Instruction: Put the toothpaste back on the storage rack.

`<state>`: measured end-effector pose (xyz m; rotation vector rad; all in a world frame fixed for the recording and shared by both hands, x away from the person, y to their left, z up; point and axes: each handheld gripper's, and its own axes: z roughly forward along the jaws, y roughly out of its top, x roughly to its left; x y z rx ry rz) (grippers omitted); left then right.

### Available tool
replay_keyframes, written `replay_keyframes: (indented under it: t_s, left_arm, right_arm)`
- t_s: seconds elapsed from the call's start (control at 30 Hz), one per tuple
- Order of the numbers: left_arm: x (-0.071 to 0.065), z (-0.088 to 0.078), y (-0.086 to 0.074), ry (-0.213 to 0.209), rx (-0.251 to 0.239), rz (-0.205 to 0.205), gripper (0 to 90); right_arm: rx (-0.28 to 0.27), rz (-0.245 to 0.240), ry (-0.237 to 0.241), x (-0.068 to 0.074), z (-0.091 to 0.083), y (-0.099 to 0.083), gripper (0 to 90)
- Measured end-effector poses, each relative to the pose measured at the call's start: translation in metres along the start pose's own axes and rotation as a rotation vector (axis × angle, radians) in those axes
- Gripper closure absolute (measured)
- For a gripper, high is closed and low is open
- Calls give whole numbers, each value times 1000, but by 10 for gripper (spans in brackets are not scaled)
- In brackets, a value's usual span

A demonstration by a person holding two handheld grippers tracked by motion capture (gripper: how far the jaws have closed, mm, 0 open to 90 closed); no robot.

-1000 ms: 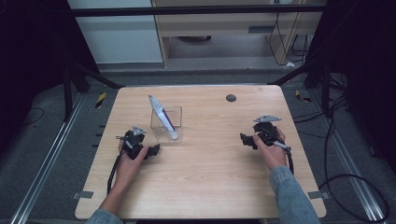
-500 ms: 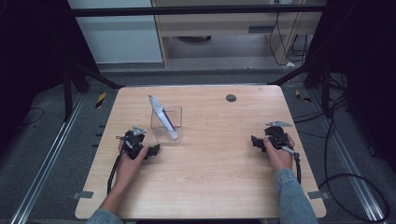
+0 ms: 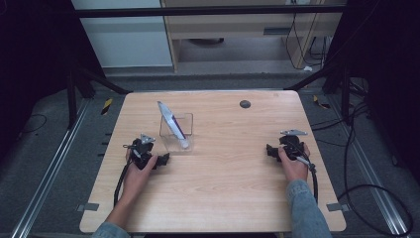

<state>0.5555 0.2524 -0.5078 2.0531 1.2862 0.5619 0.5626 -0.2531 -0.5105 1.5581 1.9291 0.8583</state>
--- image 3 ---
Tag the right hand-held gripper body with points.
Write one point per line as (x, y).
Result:
(291, 143)

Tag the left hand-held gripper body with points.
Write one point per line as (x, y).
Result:
(142, 153)

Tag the white and purple tube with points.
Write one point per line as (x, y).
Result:
(173, 125)

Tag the clear acrylic holder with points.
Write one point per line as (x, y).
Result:
(185, 124)

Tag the person's right hand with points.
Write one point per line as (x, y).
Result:
(295, 168)

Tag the person's left hand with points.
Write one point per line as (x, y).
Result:
(137, 180)

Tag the yellow and black floor tape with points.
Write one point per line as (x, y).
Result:
(321, 103)
(106, 106)

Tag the dark round table grommet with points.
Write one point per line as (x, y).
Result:
(245, 104)

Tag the black metal stand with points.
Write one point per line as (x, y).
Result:
(345, 92)
(71, 99)

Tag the white cabinet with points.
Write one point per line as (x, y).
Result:
(125, 39)

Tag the black curtain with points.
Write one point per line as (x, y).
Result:
(389, 66)
(33, 66)

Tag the light wooden desk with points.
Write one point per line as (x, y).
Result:
(231, 26)

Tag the black horizontal bar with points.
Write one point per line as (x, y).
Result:
(198, 11)

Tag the grey metal table bracket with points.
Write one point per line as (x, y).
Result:
(88, 207)
(337, 207)

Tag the aluminium floor rail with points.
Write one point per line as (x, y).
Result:
(369, 175)
(49, 172)

